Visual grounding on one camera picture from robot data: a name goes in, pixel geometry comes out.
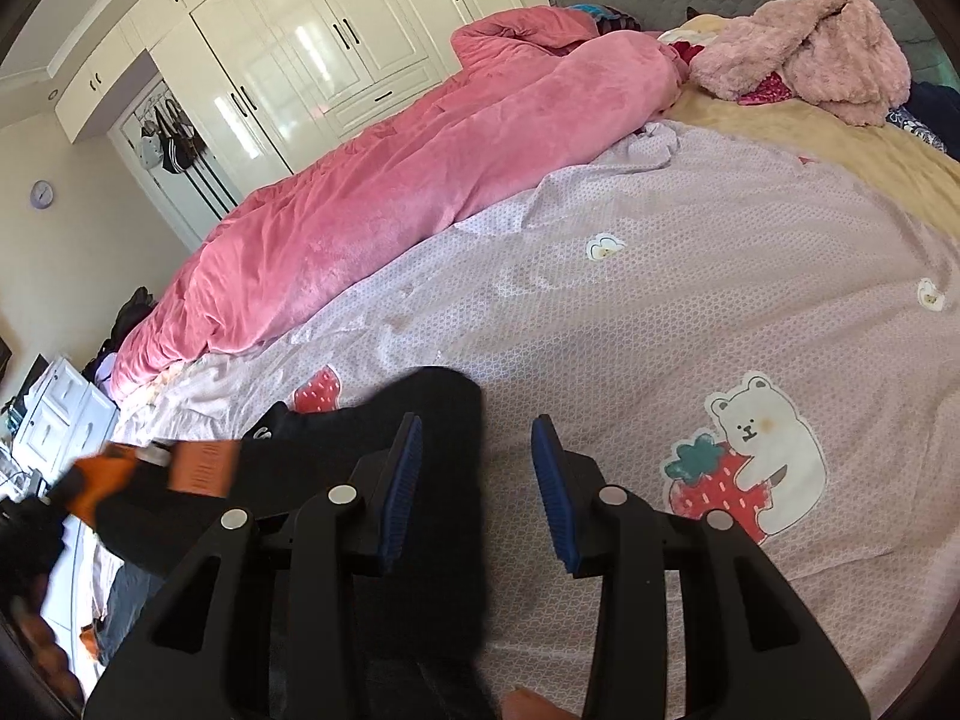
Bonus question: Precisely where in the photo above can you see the beige blanket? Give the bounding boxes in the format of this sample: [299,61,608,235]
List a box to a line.
[667,15,958,238]

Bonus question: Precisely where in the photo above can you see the bags hanging on door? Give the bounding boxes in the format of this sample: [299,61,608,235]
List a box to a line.
[137,98,205,176]

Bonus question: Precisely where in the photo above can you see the person right hand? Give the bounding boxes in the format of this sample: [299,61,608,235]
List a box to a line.
[501,688,579,720]

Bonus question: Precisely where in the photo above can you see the pink plush duvet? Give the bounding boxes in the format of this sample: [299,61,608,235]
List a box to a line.
[110,7,688,400]

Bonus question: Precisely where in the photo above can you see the dark clothes pile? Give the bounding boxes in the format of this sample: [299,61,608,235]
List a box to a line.
[82,286,156,382]

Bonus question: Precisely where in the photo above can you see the lilac patterned bed sheet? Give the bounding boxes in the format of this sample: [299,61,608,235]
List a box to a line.
[116,124,958,713]

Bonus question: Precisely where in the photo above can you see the white drawer chest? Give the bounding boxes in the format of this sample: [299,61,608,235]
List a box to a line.
[11,356,119,483]

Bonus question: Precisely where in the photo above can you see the white glossy wardrobe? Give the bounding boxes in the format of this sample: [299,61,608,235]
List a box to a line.
[55,0,521,190]

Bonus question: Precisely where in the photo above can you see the round wall clock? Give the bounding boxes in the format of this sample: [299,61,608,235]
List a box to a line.
[29,179,55,210]

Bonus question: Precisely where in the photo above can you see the black long-sleeve shirt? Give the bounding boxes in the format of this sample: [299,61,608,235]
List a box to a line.
[44,364,490,720]

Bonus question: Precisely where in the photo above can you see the light pink fluffy garment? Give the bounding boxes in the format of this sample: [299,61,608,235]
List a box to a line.
[690,0,911,127]

